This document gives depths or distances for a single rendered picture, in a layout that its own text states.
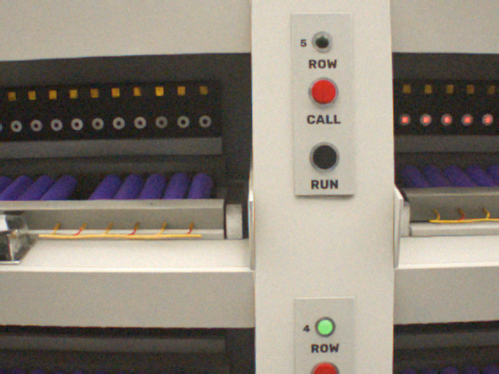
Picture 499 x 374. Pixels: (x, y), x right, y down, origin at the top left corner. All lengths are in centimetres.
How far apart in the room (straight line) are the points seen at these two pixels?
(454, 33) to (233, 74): 25
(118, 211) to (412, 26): 25
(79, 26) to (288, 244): 21
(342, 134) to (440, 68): 25
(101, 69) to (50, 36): 19
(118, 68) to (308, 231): 30
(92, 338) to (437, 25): 42
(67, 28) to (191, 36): 9
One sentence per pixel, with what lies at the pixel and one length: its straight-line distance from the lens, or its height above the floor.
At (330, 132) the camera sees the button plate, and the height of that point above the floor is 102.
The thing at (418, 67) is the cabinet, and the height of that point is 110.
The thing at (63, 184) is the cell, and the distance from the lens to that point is 56.
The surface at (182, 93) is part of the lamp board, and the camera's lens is 59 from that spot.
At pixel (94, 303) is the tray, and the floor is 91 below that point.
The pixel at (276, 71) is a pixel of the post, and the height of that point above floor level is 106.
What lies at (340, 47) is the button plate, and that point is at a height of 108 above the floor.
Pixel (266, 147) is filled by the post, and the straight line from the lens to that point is 42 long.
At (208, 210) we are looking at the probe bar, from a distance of 47.
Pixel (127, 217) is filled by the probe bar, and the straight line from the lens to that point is 48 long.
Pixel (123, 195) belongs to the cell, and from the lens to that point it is 51.
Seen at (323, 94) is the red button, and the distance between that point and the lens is 42.
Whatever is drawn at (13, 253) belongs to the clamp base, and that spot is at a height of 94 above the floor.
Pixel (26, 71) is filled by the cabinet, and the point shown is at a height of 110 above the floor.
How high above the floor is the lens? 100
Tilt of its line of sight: 1 degrees down
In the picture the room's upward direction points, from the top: 1 degrees counter-clockwise
